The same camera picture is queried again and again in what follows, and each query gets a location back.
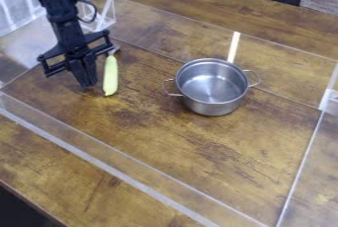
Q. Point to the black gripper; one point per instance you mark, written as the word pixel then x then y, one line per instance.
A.
pixel 75 55

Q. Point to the green handled metal spoon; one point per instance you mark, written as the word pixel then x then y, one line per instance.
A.
pixel 111 74

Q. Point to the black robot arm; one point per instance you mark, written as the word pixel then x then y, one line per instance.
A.
pixel 61 14

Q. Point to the small steel pot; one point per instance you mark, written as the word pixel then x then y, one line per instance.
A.
pixel 212 85

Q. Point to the clear acrylic front barrier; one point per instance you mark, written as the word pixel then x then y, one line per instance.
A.
pixel 189 201

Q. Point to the clear acrylic barrier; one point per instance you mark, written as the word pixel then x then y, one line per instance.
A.
pixel 189 201
pixel 311 202

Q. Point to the clear acrylic right barrier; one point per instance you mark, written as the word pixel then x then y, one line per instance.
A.
pixel 311 202

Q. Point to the clear acrylic triangle bracket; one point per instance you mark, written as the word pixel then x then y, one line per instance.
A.
pixel 95 20

